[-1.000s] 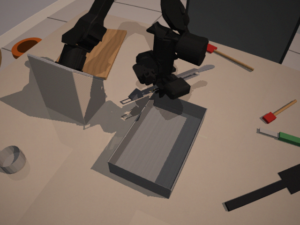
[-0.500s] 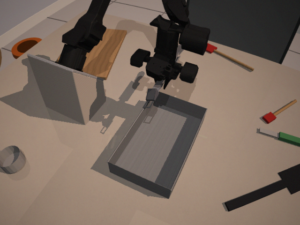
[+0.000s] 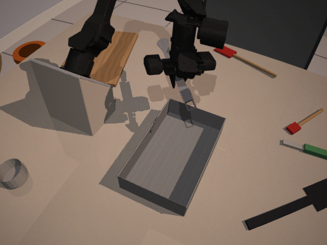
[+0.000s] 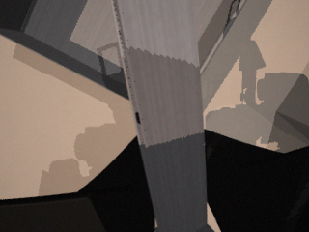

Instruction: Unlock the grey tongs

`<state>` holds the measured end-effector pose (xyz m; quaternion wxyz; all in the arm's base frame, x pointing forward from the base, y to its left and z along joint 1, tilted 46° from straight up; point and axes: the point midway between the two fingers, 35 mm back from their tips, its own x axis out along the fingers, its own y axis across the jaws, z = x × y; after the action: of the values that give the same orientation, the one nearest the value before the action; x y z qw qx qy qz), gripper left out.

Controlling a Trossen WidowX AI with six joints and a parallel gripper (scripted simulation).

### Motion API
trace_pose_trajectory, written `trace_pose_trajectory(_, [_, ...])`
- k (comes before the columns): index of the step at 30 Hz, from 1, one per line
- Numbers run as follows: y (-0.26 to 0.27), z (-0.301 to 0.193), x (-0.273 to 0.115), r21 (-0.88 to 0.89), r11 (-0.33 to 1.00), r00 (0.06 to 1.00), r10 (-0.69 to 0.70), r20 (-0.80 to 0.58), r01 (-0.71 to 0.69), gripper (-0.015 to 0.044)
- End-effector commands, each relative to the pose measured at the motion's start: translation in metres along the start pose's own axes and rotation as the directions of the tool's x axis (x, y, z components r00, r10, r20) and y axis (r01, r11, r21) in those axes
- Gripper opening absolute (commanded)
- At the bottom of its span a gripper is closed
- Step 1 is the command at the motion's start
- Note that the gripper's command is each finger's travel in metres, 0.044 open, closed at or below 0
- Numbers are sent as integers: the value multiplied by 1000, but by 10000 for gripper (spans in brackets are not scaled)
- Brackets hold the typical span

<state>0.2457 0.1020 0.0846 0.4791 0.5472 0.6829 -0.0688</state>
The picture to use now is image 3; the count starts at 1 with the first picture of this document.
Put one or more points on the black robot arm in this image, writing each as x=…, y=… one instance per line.
x=97, y=33

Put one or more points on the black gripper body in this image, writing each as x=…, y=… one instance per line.
x=154, y=65

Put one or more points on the light brown wooden board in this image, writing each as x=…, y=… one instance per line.
x=109, y=64

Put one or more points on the red spatula with wooden handle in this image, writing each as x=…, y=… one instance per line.
x=231, y=53

